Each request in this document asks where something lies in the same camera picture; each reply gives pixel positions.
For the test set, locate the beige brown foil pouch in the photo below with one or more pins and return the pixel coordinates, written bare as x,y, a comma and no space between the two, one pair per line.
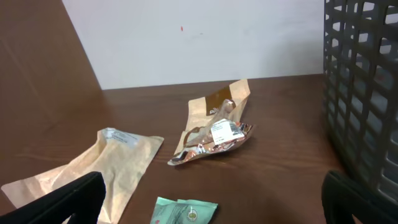
214,124

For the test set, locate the dark grey plastic basket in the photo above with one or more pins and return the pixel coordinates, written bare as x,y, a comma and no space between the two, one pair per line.
360,92

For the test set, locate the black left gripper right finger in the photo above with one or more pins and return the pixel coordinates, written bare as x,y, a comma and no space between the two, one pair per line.
343,200

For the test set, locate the small teal sachet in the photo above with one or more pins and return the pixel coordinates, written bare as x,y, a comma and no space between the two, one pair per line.
182,211

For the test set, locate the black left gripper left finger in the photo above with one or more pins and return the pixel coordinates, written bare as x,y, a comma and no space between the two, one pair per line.
80,201

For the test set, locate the plain beige paper pouch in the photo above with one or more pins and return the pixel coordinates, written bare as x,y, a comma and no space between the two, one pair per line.
121,157

